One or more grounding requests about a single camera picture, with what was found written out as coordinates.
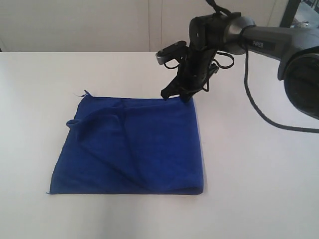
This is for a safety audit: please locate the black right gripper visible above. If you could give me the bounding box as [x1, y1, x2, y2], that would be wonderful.
[160, 13, 231, 103]

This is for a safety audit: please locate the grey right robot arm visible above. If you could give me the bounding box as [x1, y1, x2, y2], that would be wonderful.
[156, 12, 319, 119]

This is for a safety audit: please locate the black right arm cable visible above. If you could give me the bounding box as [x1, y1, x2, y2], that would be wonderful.
[163, 0, 319, 132]

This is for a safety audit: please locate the blue towel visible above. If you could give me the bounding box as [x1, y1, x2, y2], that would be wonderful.
[49, 92, 204, 195]

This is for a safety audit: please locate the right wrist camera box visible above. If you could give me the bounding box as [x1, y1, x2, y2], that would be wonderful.
[156, 41, 188, 65]

